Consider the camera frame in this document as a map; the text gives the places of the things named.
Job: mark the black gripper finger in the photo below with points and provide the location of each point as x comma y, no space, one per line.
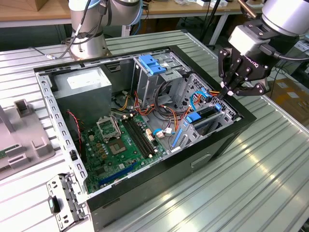
251,90
229,65

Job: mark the hard disk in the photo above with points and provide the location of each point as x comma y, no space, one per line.
193,118

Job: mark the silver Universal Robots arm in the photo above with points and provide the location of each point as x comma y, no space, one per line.
282,17

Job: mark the metal disk bay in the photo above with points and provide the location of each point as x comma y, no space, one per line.
190,139

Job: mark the brown cardboard box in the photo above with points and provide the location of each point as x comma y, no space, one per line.
289,104

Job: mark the blue plastic bay latch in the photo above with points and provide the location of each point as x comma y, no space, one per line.
150,65

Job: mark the metal optical drive cage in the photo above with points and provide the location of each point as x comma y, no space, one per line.
149,94

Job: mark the black RAM slot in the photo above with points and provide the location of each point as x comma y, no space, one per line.
135,139
142,135

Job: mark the black open PC case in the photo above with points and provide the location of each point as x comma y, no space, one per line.
169,178

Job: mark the CPU socket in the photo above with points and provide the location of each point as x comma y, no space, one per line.
117,147

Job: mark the grey power supply unit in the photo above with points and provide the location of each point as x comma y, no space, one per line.
82,101

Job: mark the green motherboard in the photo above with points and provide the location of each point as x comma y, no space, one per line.
113,166

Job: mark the blue expansion slot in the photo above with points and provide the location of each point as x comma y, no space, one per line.
118,174

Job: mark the brown box on desk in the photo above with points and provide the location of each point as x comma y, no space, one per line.
42,4

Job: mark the grey parts rack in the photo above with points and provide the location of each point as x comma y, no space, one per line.
26,130

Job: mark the green RAM stick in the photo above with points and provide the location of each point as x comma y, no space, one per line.
4,151

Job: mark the wooden desk white frame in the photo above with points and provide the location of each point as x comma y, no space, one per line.
169,9

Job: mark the brown arm base plate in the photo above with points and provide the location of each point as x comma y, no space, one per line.
106,52

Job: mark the metal slot retention bracket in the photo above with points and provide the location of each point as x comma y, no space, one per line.
66,191

